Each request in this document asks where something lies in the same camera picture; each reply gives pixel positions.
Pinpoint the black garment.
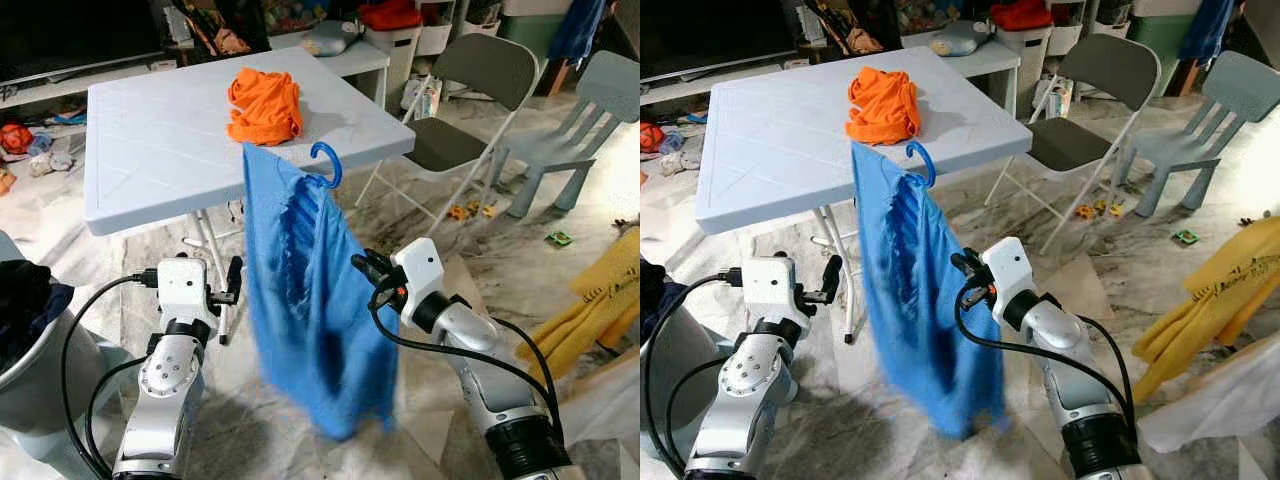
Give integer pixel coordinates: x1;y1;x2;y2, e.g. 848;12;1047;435
640;258;691;341
0;260;76;371

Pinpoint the blue plastic hanger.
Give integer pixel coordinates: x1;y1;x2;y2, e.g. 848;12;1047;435
308;142;344;191
905;140;938;191

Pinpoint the dark blue hanging garment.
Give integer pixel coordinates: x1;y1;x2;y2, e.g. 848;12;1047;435
548;0;609;66
1178;0;1236;66

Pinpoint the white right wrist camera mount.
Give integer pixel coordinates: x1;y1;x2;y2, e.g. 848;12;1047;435
980;237;1036;311
390;237;444;311

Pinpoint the pale grey bag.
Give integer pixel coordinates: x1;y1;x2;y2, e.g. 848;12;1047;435
930;20;991;58
303;20;363;58

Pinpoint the grey laundry basket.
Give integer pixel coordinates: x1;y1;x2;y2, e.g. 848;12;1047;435
640;260;741;461
0;230;126;471

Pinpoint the white folding table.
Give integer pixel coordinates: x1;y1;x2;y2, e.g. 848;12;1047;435
83;45;416;346
695;45;1033;346

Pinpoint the black television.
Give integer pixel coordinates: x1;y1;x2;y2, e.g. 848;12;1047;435
640;0;801;71
0;0;166;76

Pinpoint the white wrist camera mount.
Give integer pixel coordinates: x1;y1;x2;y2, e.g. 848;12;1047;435
742;255;798;323
980;237;1036;311
157;255;211;323
390;237;444;311

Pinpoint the blue shirt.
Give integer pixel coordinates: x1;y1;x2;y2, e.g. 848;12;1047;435
850;140;1009;441
242;142;399;441

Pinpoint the white storage bin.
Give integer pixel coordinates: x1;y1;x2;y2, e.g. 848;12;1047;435
995;25;1051;86
365;25;421;91

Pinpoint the grey folding chair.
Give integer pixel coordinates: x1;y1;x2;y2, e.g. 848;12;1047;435
355;33;541;236
985;33;1163;256

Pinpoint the pale green storage bin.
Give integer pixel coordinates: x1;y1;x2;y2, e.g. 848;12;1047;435
497;12;561;63
1128;12;1196;66

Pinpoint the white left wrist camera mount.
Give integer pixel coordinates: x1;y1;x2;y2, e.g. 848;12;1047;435
157;255;211;323
742;255;798;323

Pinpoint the yellow shirt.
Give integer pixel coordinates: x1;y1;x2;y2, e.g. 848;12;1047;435
1130;215;1280;406
515;228;641;386

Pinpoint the orange cloth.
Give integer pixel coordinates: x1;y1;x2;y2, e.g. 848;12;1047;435
845;66;923;148
225;66;304;148

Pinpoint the white television shelf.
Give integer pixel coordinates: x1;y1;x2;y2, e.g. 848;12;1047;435
640;55;816;106
0;55;181;106

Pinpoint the light blue child chair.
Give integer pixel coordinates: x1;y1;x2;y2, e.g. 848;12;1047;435
1115;50;1280;219
490;50;641;219

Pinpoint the white shirt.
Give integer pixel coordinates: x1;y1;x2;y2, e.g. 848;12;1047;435
555;345;641;451
1138;335;1280;456

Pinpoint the red cloth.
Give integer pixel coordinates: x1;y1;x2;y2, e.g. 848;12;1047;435
358;0;426;31
990;0;1054;31

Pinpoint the white low side table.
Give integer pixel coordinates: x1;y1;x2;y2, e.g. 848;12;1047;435
270;30;391;106
900;35;1021;111

